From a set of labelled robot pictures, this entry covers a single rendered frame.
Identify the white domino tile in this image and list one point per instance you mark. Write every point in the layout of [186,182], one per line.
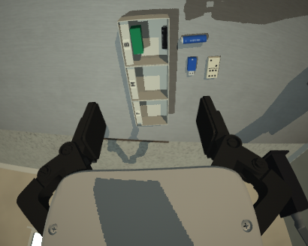
[212,66]

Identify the blue battery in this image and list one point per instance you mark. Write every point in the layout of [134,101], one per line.
[193,39]

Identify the blue usb stick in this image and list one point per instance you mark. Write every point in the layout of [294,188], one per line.
[191,65]

